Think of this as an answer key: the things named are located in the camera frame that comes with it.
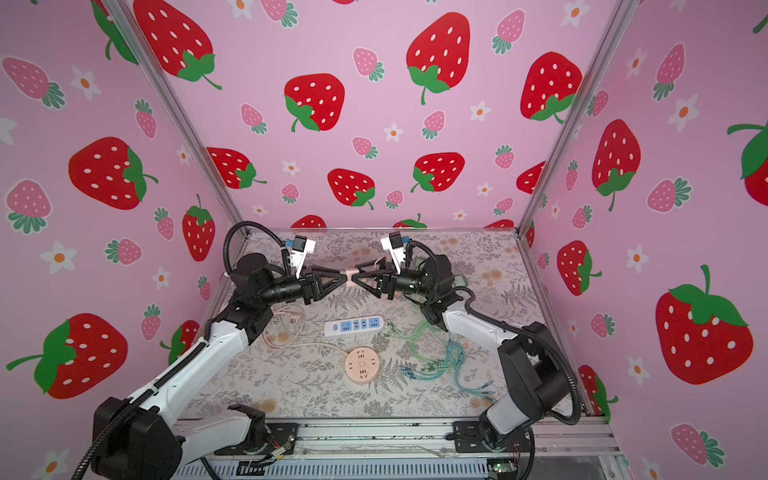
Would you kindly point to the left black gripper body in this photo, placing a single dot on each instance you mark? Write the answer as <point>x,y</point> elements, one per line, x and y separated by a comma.
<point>286,292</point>

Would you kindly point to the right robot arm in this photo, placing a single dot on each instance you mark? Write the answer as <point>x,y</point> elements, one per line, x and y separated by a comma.
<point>539,380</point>

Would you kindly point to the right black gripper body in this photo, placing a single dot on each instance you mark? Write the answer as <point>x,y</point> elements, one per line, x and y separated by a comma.
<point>409,283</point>

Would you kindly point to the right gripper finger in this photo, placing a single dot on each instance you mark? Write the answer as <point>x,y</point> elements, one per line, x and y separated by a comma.
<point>372,285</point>
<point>374,268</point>

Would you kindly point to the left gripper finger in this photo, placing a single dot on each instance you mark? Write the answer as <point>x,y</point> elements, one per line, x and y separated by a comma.
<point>319,290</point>
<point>335,275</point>

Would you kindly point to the round pink power socket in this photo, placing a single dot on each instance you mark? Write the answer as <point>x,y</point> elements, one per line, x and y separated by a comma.
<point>362,365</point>

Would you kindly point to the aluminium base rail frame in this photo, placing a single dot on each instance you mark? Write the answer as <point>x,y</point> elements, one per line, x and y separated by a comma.
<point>398,448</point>

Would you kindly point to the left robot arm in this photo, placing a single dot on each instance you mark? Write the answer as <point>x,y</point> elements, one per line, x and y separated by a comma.
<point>138,437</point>

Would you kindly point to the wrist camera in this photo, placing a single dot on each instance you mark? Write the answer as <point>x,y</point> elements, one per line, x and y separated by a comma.
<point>395,244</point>
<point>299,248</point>

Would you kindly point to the pink plug adapter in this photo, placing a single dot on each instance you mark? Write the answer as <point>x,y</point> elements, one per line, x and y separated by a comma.
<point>349,273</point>

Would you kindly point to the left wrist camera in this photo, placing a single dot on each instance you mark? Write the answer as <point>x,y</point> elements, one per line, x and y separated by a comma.
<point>299,248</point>

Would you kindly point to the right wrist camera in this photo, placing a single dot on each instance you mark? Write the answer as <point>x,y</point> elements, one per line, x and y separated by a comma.
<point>395,244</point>

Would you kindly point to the white blue power strip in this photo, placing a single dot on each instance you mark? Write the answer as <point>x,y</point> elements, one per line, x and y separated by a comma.
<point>354,326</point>

